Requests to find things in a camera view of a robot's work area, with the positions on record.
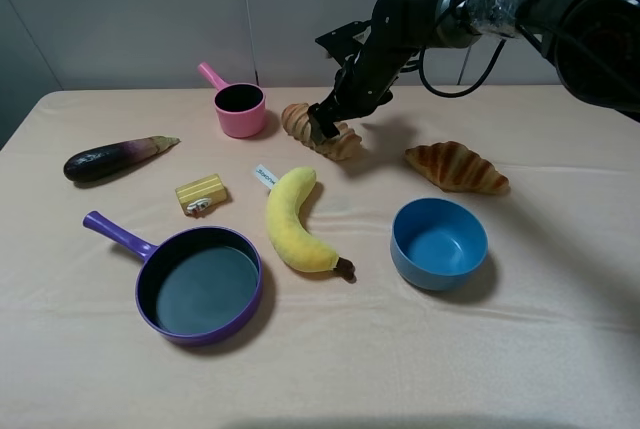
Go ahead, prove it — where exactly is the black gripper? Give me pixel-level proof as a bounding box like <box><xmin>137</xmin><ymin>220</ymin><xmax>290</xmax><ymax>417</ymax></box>
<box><xmin>307</xmin><ymin>0</ymin><xmax>439</xmax><ymax>144</ymax></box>

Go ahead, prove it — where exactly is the ridged brown bread loaf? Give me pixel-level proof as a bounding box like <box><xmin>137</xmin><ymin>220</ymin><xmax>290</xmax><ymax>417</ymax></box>
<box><xmin>280</xmin><ymin>103</ymin><xmax>363</xmax><ymax>161</ymax></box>

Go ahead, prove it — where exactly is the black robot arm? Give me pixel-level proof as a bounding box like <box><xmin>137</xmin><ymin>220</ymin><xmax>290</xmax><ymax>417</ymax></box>
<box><xmin>308</xmin><ymin>0</ymin><xmax>639</xmax><ymax>144</ymax></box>

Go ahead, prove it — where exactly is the pink plastic saucepan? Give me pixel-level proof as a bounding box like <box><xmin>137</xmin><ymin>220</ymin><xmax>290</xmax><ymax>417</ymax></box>
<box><xmin>198</xmin><ymin>62</ymin><xmax>266</xmax><ymax>139</ymax></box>

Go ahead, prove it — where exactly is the golden striped croissant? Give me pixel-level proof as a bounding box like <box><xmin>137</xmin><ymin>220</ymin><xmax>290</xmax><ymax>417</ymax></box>
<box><xmin>404</xmin><ymin>141</ymin><xmax>510</xmax><ymax>196</ymax></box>

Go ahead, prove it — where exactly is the yellow plush banana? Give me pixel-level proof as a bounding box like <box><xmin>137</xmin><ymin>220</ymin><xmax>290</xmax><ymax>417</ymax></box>
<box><xmin>254</xmin><ymin>165</ymin><xmax>355</xmax><ymax>281</ymax></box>

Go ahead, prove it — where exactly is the yellow butter block toy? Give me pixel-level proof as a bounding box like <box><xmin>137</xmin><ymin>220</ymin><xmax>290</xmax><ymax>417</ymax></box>
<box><xmin>175</xmin><ymin>174</ymin><xmax>228</xmax><ymax>217</ymax></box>

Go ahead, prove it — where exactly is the blue plastic bowl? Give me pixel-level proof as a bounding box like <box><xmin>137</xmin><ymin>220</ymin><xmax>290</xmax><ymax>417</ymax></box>
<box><xmin>390</xmin><ymin>198</ymin><xmax>489</xmax><ymax>292</ymax></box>

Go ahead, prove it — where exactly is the peach tablecloth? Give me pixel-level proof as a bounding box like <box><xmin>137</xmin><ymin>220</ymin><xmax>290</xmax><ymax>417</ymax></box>
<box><xmin>1</xmin><ymin>86</ymin><xmax>639</xmax><ymax>428</ymax></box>

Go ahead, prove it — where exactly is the purple frying pan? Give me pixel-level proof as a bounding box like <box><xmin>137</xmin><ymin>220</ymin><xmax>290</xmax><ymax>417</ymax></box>
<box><xmin>83</xmin><ymin>211</ymin><xmax>264</xmax><ymax>346</ymax></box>

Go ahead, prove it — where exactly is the dark purple eggplant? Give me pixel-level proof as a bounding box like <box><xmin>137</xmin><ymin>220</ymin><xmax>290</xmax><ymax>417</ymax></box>
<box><xmin>63</xmin><ymin>136</ymin><xmax>181</xmax><ymax>183</ymax></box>

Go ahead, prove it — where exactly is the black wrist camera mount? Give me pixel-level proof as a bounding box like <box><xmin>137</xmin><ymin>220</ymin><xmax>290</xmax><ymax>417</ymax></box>
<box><xmin>315</xmin><ymin>20</ymin><xmax>371</xmax><ymax>66</ymax></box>

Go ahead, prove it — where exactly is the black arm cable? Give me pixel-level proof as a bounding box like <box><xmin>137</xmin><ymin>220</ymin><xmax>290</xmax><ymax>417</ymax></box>
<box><xmin>399</xmin><ymin>0</ymin><xmax>506</xmax><ymax>98</ymax></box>

